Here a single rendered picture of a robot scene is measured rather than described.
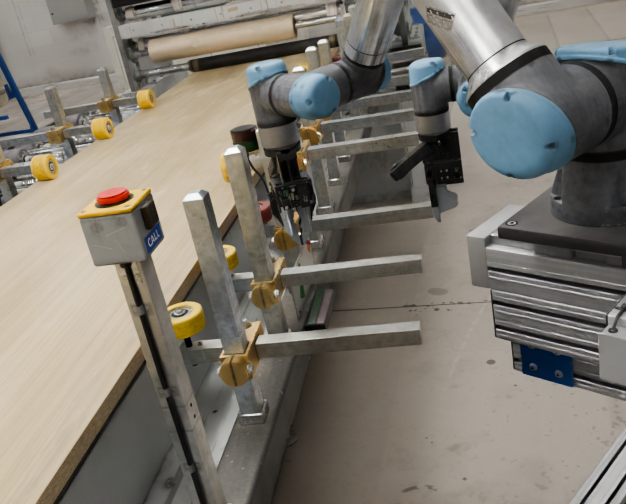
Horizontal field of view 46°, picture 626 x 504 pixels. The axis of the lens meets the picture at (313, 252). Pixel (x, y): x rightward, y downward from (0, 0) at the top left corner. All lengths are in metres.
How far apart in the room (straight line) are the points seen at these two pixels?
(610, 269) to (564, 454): 1.25
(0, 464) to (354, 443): 1.46
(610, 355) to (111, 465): 0.79
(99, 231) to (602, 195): 0.65
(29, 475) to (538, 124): 0.77
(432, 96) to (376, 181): 2.64
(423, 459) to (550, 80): 1.55
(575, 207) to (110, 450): 0.82
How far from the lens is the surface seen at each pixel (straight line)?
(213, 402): 1.59
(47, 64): 12.23
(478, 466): 2.25
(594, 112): 0.96
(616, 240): 1.02
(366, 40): 1.29
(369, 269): 1.48
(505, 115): 0.91
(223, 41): 4.03
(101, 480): 1.27
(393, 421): 2.45
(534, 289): 1.16
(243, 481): 1.24
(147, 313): 0.96
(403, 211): 1.70
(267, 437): 1.31
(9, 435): 1.17
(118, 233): 0.90
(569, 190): 1.07
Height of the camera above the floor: 1.47
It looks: 23 degrees down
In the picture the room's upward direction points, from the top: 12 degrees counter-clockwise
